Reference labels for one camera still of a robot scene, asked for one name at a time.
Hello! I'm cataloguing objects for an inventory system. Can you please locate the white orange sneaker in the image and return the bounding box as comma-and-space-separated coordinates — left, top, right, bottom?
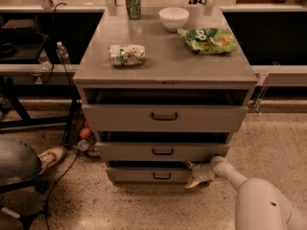
38, 147, 65, 174

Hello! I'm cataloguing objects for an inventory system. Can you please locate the lying white soda can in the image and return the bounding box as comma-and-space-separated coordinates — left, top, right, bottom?
108, 44, 145, 66

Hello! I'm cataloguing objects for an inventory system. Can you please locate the green chip bag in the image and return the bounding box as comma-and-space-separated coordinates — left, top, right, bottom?
177, 28, 237, 55

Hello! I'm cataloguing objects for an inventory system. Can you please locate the black office chair base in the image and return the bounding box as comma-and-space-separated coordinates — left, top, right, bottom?
0, 178, 50, 230

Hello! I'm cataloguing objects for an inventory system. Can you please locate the black table frame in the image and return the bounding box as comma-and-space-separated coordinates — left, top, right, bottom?
0, 32, 81, 147

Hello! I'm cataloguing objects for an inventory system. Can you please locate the grey drawer cabinet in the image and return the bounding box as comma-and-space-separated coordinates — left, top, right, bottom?
74, 7, 257, 170

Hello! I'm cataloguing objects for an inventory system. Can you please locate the grey bottom drawer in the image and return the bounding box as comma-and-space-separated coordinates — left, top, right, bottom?
106, 167, 192, 184

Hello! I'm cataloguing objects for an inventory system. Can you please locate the grey middle drawer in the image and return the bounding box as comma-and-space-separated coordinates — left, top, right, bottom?
97, 142, 229, 162

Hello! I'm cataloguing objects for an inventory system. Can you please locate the grey drawer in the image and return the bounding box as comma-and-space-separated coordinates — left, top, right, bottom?
106, 167, 192, 184
83, 104, 248, 132
97, 142, 229, 162

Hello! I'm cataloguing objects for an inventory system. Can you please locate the clear water bottle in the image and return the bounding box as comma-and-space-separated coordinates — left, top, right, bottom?
57, 41, 70, 66

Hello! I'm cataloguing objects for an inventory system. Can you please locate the black floor cable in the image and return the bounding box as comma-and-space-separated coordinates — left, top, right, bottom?
43, 151, 80, 230

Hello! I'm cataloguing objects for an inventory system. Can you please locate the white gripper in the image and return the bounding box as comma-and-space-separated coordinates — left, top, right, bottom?
184, 161, 215, 189

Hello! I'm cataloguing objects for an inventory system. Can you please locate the white bowl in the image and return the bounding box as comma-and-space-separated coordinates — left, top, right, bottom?
159, 7, 189, 32

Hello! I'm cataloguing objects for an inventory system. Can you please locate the blue jeans leg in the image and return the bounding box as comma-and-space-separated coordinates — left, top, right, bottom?
0, 136, 41, 179

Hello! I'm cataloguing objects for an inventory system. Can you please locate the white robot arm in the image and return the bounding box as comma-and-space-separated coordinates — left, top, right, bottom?
185, 156, 307, 230

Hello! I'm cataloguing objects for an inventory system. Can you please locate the upright green soda can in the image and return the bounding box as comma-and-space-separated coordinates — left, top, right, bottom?
126, 0, 141, 19

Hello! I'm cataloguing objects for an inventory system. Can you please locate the orange ball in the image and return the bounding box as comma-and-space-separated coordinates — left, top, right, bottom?
79, 127, 92, 140

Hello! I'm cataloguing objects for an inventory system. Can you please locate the grey top drawer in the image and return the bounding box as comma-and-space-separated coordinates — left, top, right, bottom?
83, 104, 248, 132

